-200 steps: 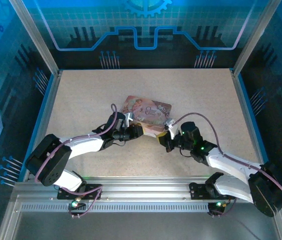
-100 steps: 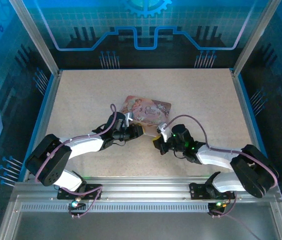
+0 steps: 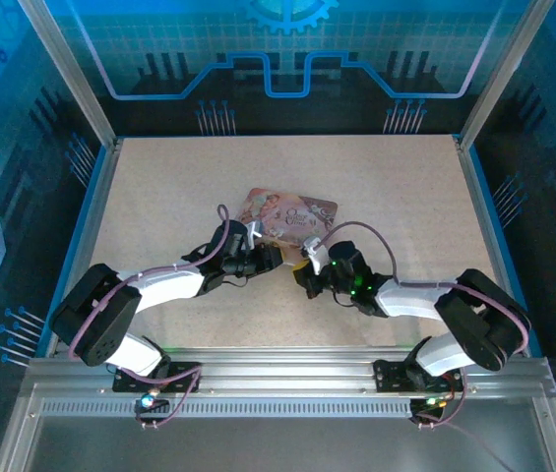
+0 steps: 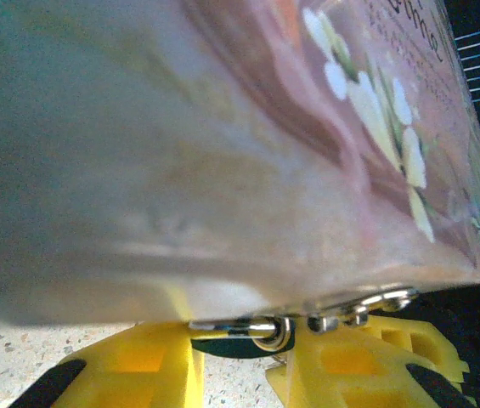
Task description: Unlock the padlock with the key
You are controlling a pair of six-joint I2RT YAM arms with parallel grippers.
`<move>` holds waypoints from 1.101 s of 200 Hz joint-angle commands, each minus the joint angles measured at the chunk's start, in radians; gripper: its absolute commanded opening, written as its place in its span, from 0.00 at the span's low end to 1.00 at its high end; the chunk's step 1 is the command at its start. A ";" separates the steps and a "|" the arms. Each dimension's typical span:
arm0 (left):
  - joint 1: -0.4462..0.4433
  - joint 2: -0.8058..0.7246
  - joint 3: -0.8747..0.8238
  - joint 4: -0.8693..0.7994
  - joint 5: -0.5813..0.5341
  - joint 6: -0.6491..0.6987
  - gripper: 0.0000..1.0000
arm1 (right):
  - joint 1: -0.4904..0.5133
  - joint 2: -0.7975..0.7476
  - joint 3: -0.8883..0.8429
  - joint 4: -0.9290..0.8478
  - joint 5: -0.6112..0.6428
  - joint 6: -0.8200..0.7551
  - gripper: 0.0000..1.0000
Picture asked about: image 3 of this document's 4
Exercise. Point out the right aluminium frame post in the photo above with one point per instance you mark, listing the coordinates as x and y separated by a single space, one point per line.
504 69

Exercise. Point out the right lit connector block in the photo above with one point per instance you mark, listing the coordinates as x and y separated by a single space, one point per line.
432 404

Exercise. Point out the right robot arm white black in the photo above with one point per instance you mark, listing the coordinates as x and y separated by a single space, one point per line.
474 314

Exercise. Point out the aluminium front rail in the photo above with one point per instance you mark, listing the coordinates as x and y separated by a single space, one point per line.
287 366

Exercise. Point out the lit connector block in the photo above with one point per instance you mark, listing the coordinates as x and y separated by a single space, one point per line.
149 402
432 404

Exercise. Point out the right aluminium side rail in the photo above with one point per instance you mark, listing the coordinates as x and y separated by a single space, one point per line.
484 206

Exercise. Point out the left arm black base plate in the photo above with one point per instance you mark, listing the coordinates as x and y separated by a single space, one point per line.
184 378

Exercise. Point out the left lit connector block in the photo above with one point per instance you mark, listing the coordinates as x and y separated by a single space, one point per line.
149 402

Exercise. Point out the pink illustrated tin box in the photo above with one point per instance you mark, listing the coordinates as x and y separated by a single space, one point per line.
292 216

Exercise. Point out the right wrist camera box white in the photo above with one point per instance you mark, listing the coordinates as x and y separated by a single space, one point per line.
314 255

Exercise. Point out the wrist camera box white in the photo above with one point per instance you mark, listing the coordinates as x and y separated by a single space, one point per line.
253 233
314 255

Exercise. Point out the aluminium frame post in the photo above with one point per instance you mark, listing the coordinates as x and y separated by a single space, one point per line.
504 69
68 69

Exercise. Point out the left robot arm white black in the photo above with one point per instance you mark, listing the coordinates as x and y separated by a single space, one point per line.
125 305

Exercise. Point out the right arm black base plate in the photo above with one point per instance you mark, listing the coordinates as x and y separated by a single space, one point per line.
390 376

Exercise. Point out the aluminium side rail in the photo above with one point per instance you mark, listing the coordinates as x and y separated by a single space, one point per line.
88 236
484 206

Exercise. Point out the left aluminium side rail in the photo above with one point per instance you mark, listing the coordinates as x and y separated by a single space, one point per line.
88 236

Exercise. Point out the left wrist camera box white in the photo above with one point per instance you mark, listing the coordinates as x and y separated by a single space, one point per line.
253 233

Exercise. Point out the left aluminium frame post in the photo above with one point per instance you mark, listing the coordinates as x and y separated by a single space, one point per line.
68 69

